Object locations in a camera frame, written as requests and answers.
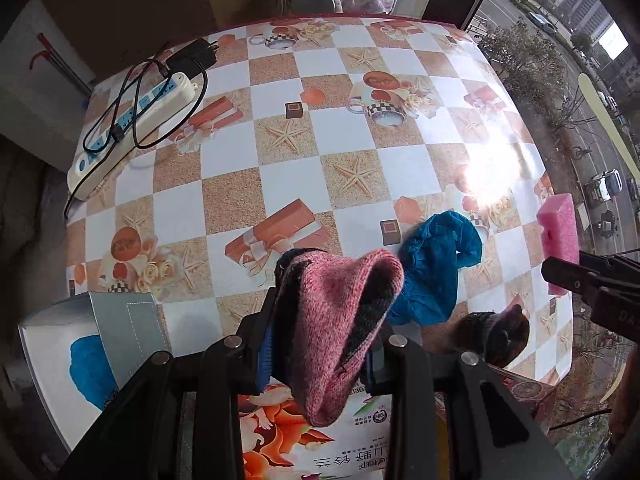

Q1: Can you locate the blue nonwoven cap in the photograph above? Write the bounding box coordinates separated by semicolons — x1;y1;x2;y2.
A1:
70;335;119;411
387;210;483;326

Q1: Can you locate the pink black knit hat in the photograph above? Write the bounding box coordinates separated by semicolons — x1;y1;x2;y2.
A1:
271;248;404;427

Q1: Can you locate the leopard print cloth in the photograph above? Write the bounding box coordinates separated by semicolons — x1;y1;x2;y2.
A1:
452;304;530;368

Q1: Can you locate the pink foam block on table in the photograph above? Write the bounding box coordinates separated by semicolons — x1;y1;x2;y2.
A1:
536;193;579;264

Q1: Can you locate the floral tissue pack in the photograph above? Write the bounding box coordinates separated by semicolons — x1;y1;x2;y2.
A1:
238;380;392;479

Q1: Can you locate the blue nonwoven cap in box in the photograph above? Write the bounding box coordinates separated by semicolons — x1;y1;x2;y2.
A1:
70;335;119;411

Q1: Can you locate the white storage box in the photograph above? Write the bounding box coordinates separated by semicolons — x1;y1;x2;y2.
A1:
18;292;170;451

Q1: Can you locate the patterned tablecloth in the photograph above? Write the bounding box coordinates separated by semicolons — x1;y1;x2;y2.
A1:
66;18;573;385

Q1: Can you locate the white power strip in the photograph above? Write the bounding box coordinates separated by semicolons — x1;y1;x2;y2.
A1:
67;73;198;200

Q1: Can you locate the black power adapter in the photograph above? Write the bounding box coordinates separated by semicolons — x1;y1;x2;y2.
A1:
165;38;218;79

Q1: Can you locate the black cable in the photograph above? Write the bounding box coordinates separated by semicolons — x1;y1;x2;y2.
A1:
62;41;211;221

